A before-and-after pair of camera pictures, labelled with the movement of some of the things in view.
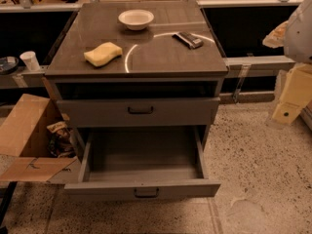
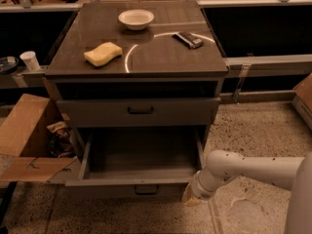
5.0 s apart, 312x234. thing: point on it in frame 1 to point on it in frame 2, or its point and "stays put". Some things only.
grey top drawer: (139, 112) stays put
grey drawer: (143, 161) stays put
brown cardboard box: (24, 153) stays put
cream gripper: (299, 38) to (197, 190)
